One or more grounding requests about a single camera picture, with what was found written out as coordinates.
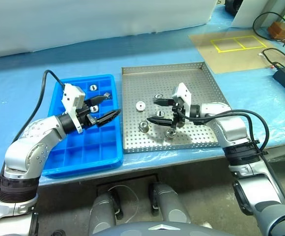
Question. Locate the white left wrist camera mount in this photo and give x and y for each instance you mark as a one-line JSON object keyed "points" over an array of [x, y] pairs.
{"points": [[70, 98]]}

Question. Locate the blue plastic table cover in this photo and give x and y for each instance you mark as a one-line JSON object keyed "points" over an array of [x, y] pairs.
{"points": [[157, 49]]}

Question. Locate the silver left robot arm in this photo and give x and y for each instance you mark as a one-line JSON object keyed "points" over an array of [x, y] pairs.
{"points": [[34, 130]]}

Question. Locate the white shoe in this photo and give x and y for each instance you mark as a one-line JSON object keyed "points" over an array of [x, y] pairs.
{"points": [[206, 224]]}

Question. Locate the blue compartment tray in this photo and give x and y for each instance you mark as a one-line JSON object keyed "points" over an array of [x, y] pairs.
{"points": [[93, 152]]}

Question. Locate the white panel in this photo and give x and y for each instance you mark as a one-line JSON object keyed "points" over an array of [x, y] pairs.
{"points": [[250, 12]]}

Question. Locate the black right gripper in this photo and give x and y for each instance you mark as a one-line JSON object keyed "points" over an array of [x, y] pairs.
{"points": [[177, 111]]}

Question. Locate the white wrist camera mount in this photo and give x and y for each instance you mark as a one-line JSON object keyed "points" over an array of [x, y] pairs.
{"points": [[70, 98], [184, 92]]}

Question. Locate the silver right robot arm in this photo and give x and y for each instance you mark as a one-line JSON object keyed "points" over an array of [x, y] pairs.
{"points": [[231, 127]]}

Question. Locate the brown table mat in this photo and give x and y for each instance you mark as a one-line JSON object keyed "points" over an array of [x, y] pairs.
{"points": [[231, 59]]}

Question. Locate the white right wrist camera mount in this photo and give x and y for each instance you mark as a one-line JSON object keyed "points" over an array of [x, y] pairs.
{"points": [[184, 92]]}

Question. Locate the grey rounded robot leg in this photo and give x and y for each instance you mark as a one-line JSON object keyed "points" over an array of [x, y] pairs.
{"points": [[169, 204], [102, 214]]}

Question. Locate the large white foam board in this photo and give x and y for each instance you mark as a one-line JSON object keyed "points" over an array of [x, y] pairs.
{"points": [[83, 19]]}

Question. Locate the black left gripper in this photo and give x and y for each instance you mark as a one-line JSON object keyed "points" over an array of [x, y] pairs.
{"points": [[84, 115]]}

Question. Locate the small white connector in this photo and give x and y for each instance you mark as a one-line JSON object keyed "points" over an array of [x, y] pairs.
{"points": [[261, 55]]}

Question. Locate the perforated metal tray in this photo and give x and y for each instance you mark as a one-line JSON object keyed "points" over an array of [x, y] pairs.
{"points": [[162, 81]]}

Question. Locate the grey robot torso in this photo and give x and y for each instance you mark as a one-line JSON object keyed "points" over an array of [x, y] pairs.
{"points": [[157, 229]]}

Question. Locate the brown block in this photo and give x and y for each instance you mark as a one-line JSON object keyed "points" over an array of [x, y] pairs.
{"points": [[278, 29]]}

